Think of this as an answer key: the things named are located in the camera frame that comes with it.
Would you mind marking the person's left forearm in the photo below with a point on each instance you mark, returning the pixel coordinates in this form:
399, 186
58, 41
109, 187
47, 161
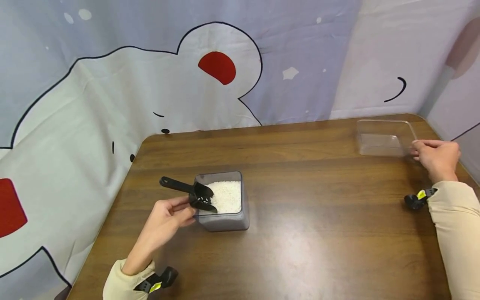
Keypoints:
129, 279

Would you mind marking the grey translucent square container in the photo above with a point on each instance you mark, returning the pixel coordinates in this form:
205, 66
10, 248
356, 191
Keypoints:
228, 221

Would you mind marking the person's right forearm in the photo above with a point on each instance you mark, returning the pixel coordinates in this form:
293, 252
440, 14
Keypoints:
455, 233

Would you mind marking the person's left hand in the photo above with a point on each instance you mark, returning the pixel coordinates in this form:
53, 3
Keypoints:
161, 223

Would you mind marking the person's left thumb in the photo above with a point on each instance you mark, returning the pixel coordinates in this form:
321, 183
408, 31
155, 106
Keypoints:
178, 202

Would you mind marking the person's right fingers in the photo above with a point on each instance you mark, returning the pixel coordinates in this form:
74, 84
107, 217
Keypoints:
419, 149

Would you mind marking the black plastic scoop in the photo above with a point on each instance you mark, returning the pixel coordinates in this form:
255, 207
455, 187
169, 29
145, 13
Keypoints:
197, 193

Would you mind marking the person's left fingers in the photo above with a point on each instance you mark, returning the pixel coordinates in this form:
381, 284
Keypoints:
186, 216

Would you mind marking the person's right hand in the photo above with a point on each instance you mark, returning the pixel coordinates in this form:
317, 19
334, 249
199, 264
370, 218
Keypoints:
440, 160

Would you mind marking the black wrist band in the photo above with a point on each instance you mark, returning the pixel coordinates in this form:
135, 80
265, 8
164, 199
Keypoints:
159, 280
416, 200

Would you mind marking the clear plastic tray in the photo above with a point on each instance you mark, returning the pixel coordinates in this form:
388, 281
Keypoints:
382, 139

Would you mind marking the white rice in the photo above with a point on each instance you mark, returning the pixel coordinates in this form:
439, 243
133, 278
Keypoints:
228, 196

